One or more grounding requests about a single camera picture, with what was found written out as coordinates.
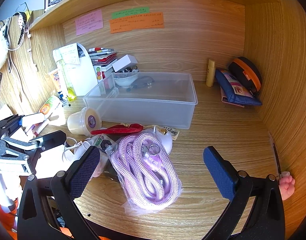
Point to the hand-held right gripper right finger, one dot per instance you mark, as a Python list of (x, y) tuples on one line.
[(218, 172)]

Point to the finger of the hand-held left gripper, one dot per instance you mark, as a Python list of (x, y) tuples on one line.
[(53, 138)]

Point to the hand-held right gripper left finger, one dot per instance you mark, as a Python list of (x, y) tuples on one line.
[(85, 170)]

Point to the clear plastic storage box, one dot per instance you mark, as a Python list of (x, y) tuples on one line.
[(148, 105)]

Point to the pink pen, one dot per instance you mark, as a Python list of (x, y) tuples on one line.
[(42, 127)]

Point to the white eraser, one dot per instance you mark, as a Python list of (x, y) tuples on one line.
[(33, 118)]

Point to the plastic cup with purple label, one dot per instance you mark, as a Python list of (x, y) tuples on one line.
[(79, 122)]

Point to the flower print packet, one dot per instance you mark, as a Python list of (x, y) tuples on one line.
[(103, 142)]

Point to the orange and green tube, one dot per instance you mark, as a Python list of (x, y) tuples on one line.
[(49, 105)]

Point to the red tassel ornament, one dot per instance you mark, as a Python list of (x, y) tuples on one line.
[(118, 130)]

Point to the spray bottle with yellow liquid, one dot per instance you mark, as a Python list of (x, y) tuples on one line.
[(68, 85)]

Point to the white and orange tube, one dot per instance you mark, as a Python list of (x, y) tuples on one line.
[(57, 82)]

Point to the white printed tag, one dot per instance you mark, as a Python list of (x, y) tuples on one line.
[(171, 133)]

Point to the white round pouch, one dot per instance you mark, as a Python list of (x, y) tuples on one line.
[(165, 140)]

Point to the pink notebook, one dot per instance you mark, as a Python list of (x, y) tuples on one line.
[(233, 103)]

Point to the white curved bookend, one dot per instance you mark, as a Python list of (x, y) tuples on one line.
[(85, 75)]

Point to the blue pencil case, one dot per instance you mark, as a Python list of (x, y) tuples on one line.
[(235, 87)]

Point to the orange cloth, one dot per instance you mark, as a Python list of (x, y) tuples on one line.
[(3, 212)]

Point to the white bowl of beads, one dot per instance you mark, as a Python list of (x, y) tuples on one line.
[(125, 80)]

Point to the stack of colourful books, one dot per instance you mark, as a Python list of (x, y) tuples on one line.
[(104, 57)]

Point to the black beaded headband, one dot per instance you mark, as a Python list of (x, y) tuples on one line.
[(22, 27)]

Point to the yellow tube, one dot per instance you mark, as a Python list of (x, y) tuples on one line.
[(210, 73)]

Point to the small white cardboard box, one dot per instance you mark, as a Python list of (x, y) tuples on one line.
[(124, 62)]

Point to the black and orange zip case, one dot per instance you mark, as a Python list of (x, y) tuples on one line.
[(247, 72)]

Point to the pink sticky note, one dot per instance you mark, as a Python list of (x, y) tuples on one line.
[(89, 22)]

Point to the small black bottle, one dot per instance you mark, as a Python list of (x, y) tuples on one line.
[(47, 3)]

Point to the orange sticky note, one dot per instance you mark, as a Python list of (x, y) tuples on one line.
[(136, 23)]

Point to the green sticky note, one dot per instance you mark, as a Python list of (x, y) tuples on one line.
[(130, 12)]

